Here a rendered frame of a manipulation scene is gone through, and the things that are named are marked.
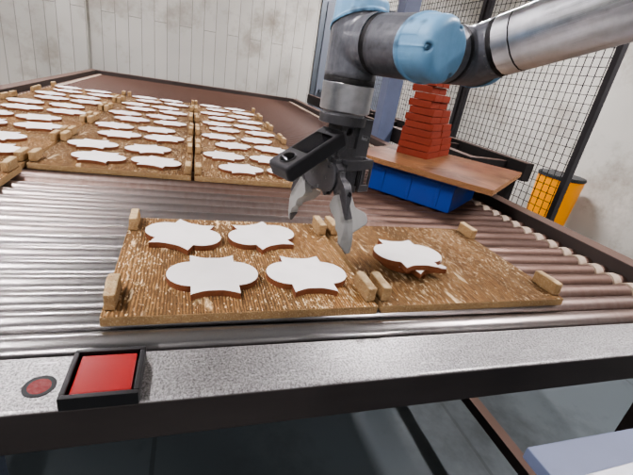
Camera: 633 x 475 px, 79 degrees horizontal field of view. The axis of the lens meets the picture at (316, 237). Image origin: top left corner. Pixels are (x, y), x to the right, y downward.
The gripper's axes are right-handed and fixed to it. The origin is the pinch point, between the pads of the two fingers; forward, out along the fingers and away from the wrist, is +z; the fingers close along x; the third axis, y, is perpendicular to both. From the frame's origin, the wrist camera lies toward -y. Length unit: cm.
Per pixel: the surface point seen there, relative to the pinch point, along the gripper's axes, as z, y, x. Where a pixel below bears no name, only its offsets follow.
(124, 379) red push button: 9.0, -31.9, -7.7
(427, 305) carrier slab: 8.8, 15.0, -15.6
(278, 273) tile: 7.2, -4.5, 2.2
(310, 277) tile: 7.2, -0.1, -1.2
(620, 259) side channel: 7, 83, -29
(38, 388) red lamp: 10.3, -39.3, -3.3
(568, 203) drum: 55, 398, 68
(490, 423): 75, 80, -18
